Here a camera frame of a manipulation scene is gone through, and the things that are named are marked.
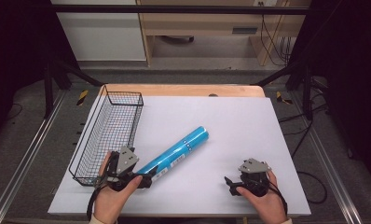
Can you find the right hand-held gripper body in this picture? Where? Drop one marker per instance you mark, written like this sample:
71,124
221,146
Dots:
255,175

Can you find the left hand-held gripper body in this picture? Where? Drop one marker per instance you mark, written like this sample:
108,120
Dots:
124,161

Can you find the blue roll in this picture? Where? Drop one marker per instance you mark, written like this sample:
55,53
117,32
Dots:
177,152

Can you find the person's right hand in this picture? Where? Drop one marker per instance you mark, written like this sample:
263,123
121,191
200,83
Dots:
269,207

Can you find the person's left hand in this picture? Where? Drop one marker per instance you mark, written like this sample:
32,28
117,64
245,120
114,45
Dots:
110,202

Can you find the white mat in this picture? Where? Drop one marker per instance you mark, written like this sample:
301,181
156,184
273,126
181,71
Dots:
236,149

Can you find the yellow black tape strip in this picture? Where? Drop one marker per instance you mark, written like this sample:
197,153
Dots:
82,97
281,99

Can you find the wooden table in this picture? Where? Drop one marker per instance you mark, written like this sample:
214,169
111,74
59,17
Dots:
180,90

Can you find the black metal stand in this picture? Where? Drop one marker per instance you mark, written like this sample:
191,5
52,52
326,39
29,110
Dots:
48,93
307,93

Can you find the white cabinet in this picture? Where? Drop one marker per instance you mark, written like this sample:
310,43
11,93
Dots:
103,37

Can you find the black curtain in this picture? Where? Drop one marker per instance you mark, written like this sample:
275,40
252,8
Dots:
16,46
351,77

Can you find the grey desk label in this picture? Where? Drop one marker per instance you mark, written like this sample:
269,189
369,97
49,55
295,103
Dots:
244,30

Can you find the light wooden desk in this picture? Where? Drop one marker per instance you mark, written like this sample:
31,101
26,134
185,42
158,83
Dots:
205,21

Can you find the black horizontal bar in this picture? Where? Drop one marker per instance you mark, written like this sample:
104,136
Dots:
174,10

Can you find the aluminium rail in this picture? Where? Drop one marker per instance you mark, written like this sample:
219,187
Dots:
329,161
28,146

